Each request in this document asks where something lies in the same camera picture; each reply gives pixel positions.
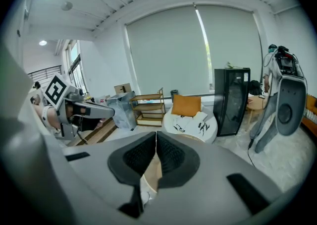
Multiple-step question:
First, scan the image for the brown cardboard box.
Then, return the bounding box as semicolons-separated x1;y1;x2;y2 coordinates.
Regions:
113;83;132;95

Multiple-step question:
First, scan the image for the curved wooden slat bench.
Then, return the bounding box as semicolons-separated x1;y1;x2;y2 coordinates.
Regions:
74;117;117;147

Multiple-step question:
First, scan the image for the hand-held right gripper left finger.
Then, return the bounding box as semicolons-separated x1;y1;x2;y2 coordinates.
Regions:
42;131;158;225

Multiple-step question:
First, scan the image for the round pale grey armchair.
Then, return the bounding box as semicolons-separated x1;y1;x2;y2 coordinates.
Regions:
161;104;219;144

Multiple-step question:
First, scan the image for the wooden shelf rack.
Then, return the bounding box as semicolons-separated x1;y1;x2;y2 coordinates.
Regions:
129;87;166;128

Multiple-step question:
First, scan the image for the orange sofa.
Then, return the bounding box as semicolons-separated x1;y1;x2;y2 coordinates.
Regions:
300;94;317;138

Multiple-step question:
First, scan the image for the orange cushion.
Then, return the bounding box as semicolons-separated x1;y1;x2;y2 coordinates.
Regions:
171;94;203;118

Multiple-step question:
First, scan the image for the white wristband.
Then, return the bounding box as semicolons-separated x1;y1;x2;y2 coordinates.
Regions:
41;106;52;128

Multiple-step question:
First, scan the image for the black bag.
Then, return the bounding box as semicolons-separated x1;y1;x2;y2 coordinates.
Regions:
248;79;264;97

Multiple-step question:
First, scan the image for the small white cushion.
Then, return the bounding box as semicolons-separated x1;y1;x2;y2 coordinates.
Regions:
193;111;209;121

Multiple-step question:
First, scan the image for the round wooden side table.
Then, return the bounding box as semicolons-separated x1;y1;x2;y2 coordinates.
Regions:
246;95;269;131

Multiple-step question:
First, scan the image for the pale green bundle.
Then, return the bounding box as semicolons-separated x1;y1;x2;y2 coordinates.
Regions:
224;61;242;69

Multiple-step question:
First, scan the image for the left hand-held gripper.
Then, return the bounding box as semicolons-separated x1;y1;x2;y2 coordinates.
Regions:
40;72;116;141

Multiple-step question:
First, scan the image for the clear red-label water jug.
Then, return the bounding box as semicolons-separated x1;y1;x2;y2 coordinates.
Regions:
95;96;108;107

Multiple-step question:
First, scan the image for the black glass cabinet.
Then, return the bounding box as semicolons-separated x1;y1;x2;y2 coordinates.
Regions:
213;67;251;137

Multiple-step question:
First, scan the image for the black metal railing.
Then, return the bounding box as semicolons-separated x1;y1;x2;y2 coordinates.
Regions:
28;65;62;81

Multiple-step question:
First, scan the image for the person's left forearm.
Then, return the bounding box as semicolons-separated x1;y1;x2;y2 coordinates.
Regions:
33;105;63;133

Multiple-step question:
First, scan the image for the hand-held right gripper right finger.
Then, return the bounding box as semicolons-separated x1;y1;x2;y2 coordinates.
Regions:
143;130;283;225

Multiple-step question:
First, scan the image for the grey roller blind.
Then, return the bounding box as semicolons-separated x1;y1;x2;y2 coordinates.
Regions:
126;5;211;96
195;4;264;94

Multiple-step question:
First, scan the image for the striped black white cushion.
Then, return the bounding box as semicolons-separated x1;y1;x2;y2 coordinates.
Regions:
305;109;317;124

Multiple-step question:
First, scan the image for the black floor cable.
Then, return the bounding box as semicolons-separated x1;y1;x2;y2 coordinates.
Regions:
247;139;256;168

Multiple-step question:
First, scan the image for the white leaf-print cloth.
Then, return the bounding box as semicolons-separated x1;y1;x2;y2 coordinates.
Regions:
173;113;214;136

